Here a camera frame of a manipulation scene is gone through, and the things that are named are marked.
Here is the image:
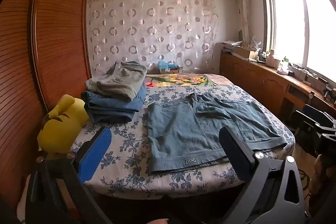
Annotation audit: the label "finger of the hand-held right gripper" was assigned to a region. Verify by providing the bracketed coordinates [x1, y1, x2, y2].
[290, 110, 319, 140]

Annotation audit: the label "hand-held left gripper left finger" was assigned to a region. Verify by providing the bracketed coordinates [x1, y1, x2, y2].
[25, 126, 113, 224]

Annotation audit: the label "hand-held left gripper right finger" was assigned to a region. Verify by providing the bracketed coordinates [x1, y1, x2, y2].
[219, 126, 308, 224]

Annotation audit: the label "teal pants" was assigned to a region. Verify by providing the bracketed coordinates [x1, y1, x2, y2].
[147, 93, 288, 176]

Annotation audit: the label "grey-green folded pants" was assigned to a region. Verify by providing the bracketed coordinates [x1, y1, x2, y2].
[85, 61, 147, 102]

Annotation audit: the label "bed with blue floral sheet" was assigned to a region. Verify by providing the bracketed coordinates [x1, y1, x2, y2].
[71, 73, 296, 198]

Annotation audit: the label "yellow plush toy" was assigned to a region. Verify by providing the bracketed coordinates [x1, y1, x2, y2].
[37, 94, 90, 153]

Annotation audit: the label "blue folded jeans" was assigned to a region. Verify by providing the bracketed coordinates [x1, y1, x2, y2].
[81, 85, 147, 124]

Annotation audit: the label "clear bottle with green cap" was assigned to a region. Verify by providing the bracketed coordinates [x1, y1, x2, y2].
[278, 56, 289, 75]

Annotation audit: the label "long wooden cabinet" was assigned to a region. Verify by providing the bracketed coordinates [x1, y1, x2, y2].
[219, 51, 336, 119]

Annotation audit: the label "colourful floral blanket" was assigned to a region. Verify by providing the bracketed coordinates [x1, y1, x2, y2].
[146, 74, 218, 88]

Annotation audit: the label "open cardboard box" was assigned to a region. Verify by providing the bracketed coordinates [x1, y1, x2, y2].
[234, 47, 260, 60]

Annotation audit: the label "small cardboard box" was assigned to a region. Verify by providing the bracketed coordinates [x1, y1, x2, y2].
[157, 67, 180, 75]

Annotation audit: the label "stack of papers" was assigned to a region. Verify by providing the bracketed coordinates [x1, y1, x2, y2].
[222, 40, 243, 52]

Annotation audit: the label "light blue cloth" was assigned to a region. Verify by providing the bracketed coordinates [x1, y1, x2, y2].
[157, 60, 179, 69]

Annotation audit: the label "patterned window curtain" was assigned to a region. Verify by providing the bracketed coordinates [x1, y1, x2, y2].
[232, 0, 252, 42]

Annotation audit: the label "window with wooden frame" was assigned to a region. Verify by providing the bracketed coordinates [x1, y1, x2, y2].
[259, 0, 336, 83]

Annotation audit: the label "sheer curtain with ring pattern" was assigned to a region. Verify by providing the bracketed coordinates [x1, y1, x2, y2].
[87, 0, 219, 75]

